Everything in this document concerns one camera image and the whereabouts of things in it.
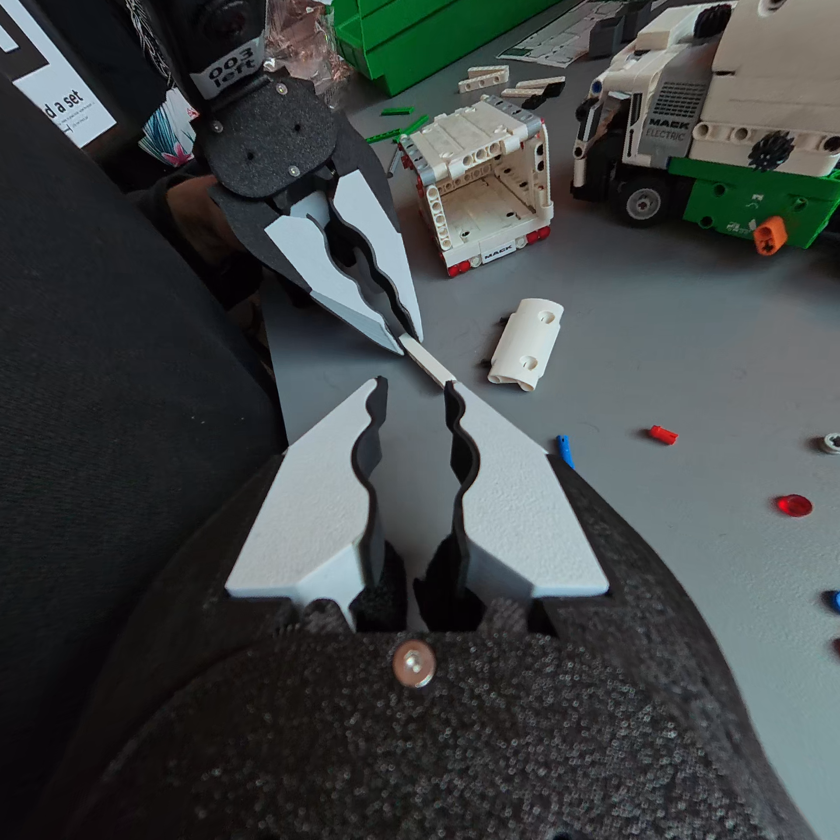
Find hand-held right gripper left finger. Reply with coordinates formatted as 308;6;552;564
224;377;389;632

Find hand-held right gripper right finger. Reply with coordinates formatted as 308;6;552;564
445;381;611;601

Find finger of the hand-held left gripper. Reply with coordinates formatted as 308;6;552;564
262;211;406;358
326;172;423;343

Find white lego box assembly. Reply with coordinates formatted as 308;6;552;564
395;95;553;278

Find lego instruction sheet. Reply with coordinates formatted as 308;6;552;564
497;0;614;67

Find dark grey lego piece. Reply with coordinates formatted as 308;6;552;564
587;16;643;61

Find white and green lego truck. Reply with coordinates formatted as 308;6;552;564
570;0;840;256

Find person's left hand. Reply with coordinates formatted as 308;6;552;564
164;176;265;311

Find clear plastic bag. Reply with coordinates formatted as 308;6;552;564
262;0;355;109

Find black printed shirt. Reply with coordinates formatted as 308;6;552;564
85;0;198;178

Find green plastic bin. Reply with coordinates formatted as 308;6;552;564
331;0;568;97

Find black box with white label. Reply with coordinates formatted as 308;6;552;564
0;0;118;151

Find person's dark trousers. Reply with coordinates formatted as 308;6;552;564
0;72;290;840

